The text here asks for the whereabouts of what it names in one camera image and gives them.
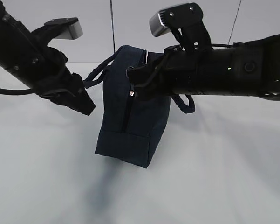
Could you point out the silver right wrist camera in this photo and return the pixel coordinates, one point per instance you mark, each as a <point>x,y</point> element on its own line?
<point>185,22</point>

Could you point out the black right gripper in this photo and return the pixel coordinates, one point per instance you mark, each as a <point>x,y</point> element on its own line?
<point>173,73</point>

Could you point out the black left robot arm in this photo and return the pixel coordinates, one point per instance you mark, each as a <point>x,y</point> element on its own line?
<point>27,56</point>

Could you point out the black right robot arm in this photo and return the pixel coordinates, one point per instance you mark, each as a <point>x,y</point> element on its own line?
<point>249,69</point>

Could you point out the navy blue lunch bag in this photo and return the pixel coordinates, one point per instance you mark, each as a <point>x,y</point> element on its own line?
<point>131,129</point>

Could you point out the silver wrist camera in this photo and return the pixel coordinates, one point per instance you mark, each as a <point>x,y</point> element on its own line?
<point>185,22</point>
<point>61,28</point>

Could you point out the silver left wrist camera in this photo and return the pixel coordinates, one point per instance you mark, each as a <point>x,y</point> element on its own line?
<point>61,28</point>

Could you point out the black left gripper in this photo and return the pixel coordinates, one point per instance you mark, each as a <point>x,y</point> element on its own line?
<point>51,80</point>

